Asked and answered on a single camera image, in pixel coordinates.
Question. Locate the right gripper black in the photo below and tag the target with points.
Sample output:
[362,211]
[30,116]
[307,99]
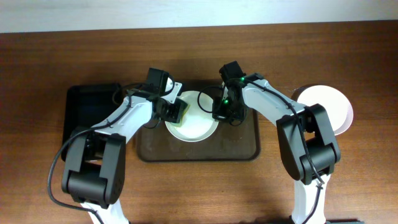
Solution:
[225,113]

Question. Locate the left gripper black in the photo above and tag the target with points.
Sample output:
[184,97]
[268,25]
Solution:
[173,111]

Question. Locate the green and yellow sponge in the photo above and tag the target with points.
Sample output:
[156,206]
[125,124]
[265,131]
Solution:
[183,113]

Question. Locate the white plate with sauce streak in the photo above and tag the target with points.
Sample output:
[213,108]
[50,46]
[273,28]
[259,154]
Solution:
[337,105]

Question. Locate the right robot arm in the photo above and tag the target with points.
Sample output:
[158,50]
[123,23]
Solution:
[308,147]

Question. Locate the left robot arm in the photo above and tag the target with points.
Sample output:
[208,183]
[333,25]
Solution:
[95,162]

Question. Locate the dark brown serving tray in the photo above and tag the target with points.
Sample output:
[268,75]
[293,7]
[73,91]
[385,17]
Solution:
[229,142]

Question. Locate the black tray on left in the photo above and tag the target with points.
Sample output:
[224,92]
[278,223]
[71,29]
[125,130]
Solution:
[87,105]

